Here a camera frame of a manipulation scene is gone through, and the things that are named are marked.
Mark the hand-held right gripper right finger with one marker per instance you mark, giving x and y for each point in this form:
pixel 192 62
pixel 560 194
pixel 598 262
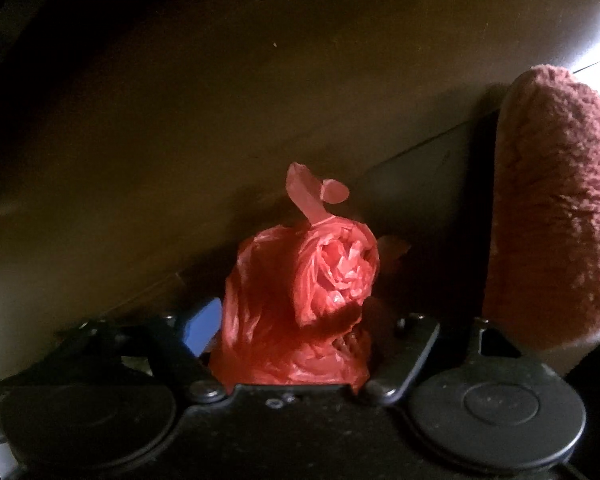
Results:
pixel 405 355

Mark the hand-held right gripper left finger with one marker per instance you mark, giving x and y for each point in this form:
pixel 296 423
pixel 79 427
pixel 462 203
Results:
pixel 202 325

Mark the red plastic bag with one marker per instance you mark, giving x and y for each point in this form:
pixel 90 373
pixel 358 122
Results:
pixel 290 320

